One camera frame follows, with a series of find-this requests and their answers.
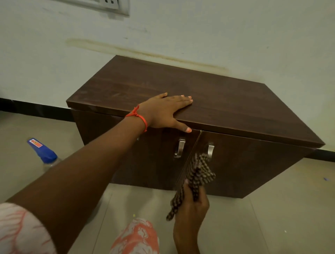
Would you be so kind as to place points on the person's left hand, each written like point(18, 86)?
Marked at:
point(159, 112)

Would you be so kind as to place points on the person's right hand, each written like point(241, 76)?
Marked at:
point(191, 212)

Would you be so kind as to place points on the person's left thumb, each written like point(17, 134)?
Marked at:
point(182, 126)

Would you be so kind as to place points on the person's right thumb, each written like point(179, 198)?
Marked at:
point(186, 188)

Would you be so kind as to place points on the person's left little finger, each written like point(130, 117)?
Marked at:
point(161, 95)

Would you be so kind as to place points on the person's left middle finger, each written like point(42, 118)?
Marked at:
point(182, 99)

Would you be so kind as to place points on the brown checked cloth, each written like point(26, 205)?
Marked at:
point(197, 170)

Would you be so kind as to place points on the person's right forearm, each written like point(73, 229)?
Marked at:
point(186, 243)

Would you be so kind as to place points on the person's left forearm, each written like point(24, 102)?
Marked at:
point(91, 162)

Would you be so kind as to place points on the dark brown wooden cabinet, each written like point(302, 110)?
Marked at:
point(222, 110)

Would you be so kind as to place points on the dark brown cabinet door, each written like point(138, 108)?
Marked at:
point(151, 159)
point(248, 170)

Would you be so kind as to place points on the white orange patterned trouser leg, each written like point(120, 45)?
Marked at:
point(136, 238)

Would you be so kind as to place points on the clear bottle with blue cap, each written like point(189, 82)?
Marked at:
point(43, 151)

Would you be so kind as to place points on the white orange patterned sleeve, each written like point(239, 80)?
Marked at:
point(21, 230)

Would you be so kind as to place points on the white wall switch plate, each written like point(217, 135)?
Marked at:
point(104, 5)

